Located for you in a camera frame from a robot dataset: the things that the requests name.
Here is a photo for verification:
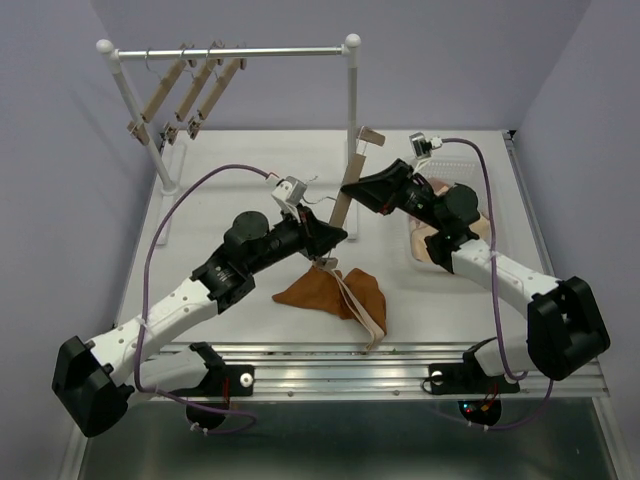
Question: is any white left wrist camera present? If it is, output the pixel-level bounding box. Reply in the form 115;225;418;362
271;176;308;218

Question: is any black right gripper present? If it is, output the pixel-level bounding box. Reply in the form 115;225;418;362
342;157;446;231

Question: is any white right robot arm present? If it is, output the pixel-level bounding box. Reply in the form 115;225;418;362
341;160;611;390

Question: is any brown underwear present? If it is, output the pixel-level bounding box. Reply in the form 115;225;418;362
272;266;387;350

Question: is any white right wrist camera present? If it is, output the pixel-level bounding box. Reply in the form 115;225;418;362
409;132;443;171

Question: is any beige underwear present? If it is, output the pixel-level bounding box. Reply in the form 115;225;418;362
408;215;491;268

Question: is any wooden clip hanger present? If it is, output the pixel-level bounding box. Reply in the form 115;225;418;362
161;52;225;145
128;43;197;146

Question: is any wooden hanger with brown cloth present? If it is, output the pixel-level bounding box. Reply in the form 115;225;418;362
299;125;387;271

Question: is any aluminium mounting rail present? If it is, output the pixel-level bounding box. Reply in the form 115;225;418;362
134;319;612;401

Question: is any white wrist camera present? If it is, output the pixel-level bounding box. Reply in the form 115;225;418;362
409;132;443;171
271;176;308;218

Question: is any wooden hanger with beige cloth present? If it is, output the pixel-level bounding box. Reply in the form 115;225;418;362
187;58;247;140

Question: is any white plastic basket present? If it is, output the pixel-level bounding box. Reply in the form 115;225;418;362
399;155;521;276

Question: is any pink underwear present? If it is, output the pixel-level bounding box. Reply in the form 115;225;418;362
427;177;454;196

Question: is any white clothes rack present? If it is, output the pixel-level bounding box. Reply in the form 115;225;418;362
95;32;365;247

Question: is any empty wooden clip hanger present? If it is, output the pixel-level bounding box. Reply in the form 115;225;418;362
128;43;197;146

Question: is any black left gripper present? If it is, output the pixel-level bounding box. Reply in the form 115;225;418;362
247;201;345;274

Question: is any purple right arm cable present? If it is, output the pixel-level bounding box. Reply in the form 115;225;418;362
439;137;553;432

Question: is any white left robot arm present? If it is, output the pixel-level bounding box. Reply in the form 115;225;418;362
52;206;347;438

